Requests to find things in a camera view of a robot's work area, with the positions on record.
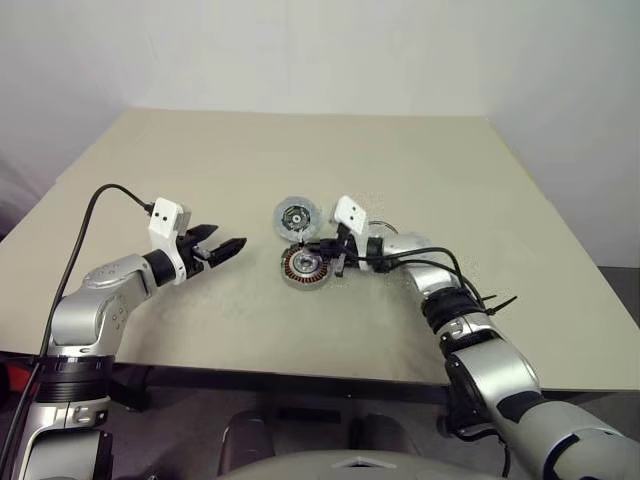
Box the grey robot torso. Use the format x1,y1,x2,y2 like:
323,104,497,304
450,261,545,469
219,449,506,480

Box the red object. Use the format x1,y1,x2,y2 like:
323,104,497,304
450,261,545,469
0,349,42,404

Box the round silver spoked rotor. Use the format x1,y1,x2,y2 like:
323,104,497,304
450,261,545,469
272,195,322,240

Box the dark rounded shape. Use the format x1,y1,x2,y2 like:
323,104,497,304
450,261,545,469
218,410,275,474

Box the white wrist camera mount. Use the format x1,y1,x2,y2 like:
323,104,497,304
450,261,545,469
332,196,375,274
148,197,195,287

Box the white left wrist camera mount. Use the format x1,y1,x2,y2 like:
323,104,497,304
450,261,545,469
148,197,195,287

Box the round motor housing copper windings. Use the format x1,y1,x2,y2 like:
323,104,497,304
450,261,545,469
278,244,334,291

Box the black table frame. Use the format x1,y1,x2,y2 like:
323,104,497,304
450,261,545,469
110,363,450,412

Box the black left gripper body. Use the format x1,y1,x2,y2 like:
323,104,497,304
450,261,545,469
177,227,215,279

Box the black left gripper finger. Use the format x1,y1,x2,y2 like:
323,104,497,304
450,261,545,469
187,224,220,247
206,237,248,268

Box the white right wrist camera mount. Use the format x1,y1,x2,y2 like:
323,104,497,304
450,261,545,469
332,196,375,274

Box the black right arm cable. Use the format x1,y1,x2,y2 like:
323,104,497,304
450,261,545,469
344,243,496,311

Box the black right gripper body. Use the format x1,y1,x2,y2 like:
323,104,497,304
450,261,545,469
335,224,361,258

